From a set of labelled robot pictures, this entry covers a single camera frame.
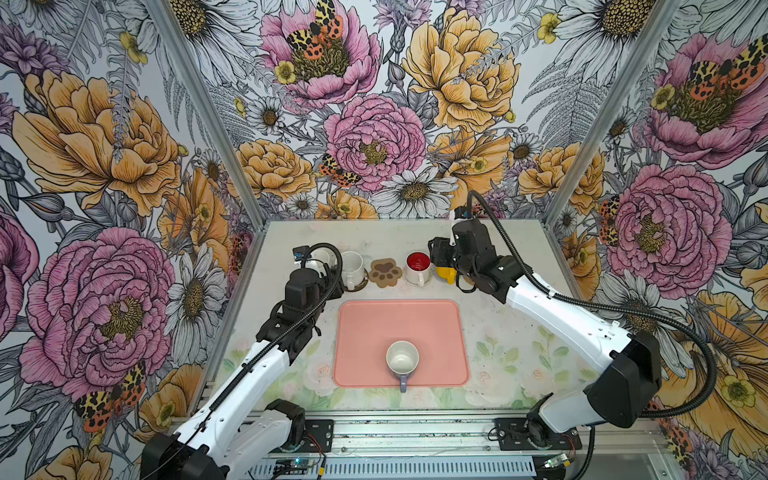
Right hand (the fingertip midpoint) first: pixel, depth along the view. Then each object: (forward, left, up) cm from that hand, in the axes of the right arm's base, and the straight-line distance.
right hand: (436, 253), depth 80 cm
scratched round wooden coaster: (+6, +22, -24) cm, 33 cm away
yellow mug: (-9, -1, +4) cm, 10 cm away
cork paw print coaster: (+11, +15, -23) cm, 30 cm away
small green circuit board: (-42, +36, -25) cm, 61 cm away
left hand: (-4, +28, -4) cm, 29 cm away
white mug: (+8, +25, -17) cm, 31 cm away
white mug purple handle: (-18, +9, -25) cm, 32 cm away
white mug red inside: (+9, +3, -18) cm, 20 cm away
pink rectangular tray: (-8, +21, -26) cm, 34 cm away
